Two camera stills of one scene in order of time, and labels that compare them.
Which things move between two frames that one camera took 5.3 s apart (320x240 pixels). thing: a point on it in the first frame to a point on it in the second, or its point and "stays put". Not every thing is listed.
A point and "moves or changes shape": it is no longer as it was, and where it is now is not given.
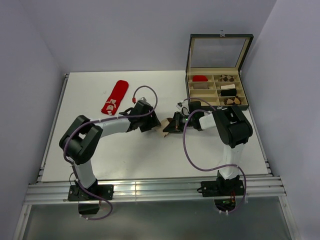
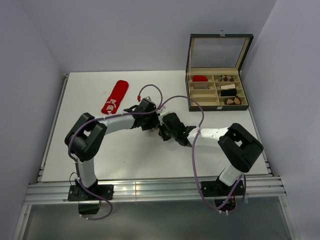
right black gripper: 175,126 to 164,137
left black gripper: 153,121 stays put
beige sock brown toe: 164,123 moves or changes shape
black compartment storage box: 213,61 stays put
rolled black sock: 228,92 stays put
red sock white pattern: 111,105 stays put
